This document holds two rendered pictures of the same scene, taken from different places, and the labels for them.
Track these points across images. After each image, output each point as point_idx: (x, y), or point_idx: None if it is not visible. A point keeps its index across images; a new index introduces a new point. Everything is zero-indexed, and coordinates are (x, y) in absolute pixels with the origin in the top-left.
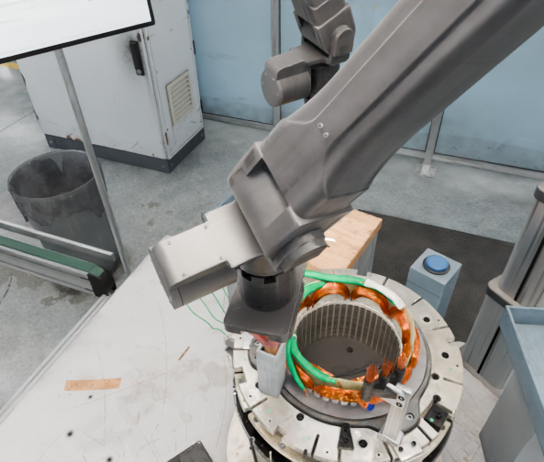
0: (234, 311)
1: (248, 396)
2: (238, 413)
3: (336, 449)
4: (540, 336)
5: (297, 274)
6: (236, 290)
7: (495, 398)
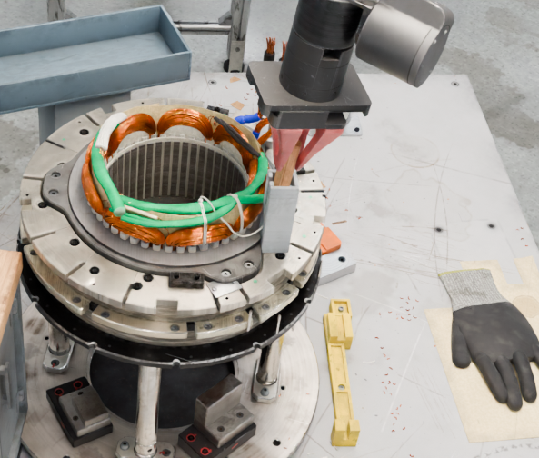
0: (354, 99)
1: (301, 260)
2: (287, 325)
3: (305, 174)
4: (6, 79)
5: (275, 64)
6: (329, 104)
7: None
